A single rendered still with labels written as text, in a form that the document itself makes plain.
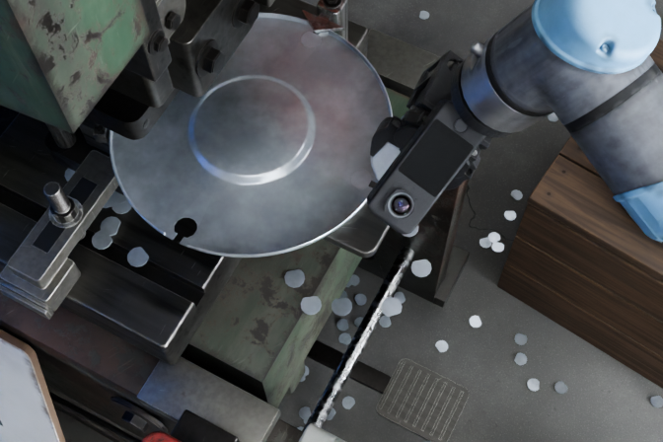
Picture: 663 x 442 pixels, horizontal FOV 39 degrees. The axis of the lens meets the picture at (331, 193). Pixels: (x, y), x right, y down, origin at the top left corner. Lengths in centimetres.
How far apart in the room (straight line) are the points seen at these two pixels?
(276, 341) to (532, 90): 45
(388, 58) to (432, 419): 59
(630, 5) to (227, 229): 45
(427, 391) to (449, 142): 78
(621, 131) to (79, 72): 36
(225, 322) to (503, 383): 77
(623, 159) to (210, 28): 36
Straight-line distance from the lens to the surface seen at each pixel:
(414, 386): 151
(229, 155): 95
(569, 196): 145
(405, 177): 78
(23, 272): 98
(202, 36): 81
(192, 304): 98
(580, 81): 66
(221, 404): 101
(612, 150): 67
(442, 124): 78
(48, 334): 109
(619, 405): 173
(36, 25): 59
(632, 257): 143
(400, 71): 118
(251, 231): 92
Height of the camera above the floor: 161
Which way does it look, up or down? 62 degrees down
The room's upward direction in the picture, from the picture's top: 2 degrees counter-clockwise
